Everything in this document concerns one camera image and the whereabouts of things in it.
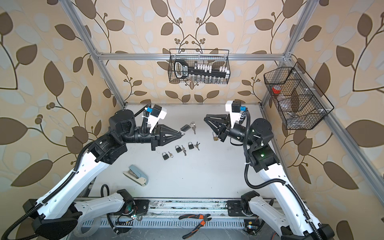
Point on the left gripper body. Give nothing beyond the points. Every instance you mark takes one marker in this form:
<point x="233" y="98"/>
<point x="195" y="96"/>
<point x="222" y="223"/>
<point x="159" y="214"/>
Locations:
<point x="154" y="136"/>

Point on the brass padlock shackle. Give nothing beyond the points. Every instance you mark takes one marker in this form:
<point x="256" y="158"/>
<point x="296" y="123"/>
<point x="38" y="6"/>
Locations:
<point x="215" y="137"/>

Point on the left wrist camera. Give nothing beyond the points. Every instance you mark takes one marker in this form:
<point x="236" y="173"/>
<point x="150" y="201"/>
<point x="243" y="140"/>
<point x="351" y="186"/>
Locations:
<point x="156" y="113"/>

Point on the red cap item in basket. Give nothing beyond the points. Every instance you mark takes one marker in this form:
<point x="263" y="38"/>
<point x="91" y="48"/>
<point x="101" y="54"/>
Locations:
<point x="276" y="90"/>

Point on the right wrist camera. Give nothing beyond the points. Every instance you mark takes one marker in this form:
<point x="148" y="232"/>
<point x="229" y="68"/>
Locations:
<point x="236" y="112"/>

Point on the back wire basket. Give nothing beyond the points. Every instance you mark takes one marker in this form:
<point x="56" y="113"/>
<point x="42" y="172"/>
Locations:
<point x="215" y="57"/>

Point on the black padlock with keys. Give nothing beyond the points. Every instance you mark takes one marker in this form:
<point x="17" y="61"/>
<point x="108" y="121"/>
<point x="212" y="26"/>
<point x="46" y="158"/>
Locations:
<point x="191" y="126"/>
<point x="180" y="149"/>

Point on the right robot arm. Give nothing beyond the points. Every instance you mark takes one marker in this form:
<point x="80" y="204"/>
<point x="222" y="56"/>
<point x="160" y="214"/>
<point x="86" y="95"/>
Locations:
<point x="273" y="198"/>

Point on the right wire basket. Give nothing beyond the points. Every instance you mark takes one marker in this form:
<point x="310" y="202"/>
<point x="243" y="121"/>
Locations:
<point x="302" y="105"/>

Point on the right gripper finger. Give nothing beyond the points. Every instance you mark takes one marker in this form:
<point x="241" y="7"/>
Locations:
<point x="216" y="124"/>
<point x="217" y="118"/>

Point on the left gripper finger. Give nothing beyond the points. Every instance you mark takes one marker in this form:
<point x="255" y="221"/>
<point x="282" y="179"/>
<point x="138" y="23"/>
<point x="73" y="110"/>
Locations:
<point x="165" y="130"/>
<point x="167" y="138"/>

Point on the black white tool in basket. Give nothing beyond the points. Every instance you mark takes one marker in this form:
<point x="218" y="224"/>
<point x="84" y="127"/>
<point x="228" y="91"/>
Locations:
<point x="183" y="70"/>

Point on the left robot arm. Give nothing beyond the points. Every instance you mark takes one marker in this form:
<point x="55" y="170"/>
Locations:
<point x="56" y="214"/>

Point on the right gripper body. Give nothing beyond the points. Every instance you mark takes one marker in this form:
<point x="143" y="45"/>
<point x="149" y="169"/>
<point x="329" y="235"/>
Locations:
<point x="227" y="128"/>

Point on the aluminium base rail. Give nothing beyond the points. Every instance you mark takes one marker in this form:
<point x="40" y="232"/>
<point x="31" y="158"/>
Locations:
<point x="164" y="213"/>

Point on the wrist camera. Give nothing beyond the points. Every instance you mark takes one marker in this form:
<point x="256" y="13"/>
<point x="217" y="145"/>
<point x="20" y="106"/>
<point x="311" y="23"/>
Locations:
<point x="236" y="112"/>
<point x="156" y="113"/>

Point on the wire basket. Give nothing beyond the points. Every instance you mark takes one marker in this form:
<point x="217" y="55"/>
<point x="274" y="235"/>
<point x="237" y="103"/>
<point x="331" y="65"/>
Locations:
<point x="302" y="105"/>
<point x="215" y="57"/>

